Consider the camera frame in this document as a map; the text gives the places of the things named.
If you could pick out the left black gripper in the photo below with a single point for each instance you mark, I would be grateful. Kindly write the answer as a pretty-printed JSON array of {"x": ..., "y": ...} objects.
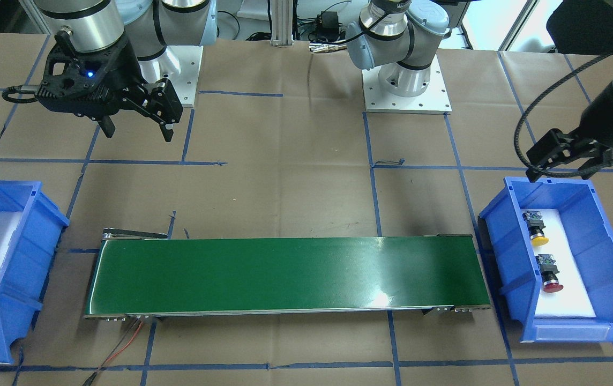
[{"x": 612, "y": 126}]

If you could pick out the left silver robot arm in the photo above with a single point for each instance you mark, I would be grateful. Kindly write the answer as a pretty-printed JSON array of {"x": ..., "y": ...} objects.
[{"x": 401, "y": 39}]

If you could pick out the blue empty destination bin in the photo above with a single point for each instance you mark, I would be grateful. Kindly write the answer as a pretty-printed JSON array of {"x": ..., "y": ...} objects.
[{"x": 24, "y": 272}]

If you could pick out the green conveyor belt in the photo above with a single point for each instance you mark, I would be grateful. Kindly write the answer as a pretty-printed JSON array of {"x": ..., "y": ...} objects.
[{"x": 229, "y": 277}]

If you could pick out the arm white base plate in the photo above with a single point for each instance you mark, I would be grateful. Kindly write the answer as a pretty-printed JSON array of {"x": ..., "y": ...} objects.
[
  {"x": 408, "y": 102},
  {"x": 179, "y": 64}
]

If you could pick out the red push button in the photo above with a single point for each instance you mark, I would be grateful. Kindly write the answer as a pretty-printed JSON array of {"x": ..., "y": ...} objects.
[{"x": 548, "y": 270}]

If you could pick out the aluminium profile post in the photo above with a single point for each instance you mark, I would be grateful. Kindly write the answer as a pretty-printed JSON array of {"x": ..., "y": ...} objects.
[{"x": 281, "y": 19}]

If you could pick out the yellow push button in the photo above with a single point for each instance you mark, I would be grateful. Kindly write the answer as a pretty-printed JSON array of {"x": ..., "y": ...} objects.
[{"x": 535, "y": 225}]

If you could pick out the blue bin with buttons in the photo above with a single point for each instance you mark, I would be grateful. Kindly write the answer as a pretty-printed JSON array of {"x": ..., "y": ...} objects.
[{"x": 590, "y": 236}]

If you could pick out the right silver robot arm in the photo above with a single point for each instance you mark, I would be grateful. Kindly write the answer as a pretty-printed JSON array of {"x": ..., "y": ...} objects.
[{"x": 151, "y": 26}]

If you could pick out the black power adapter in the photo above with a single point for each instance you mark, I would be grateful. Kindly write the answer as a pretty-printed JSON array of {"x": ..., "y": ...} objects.
[{"x": 328, "y": 21}]

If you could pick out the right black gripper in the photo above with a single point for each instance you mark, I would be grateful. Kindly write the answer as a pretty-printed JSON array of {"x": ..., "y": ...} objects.
[{"x": 117, "y": 71}]

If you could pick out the white foam pad source bin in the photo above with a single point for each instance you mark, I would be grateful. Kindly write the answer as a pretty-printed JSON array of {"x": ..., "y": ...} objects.
[{"x": 573, "y": 301}]

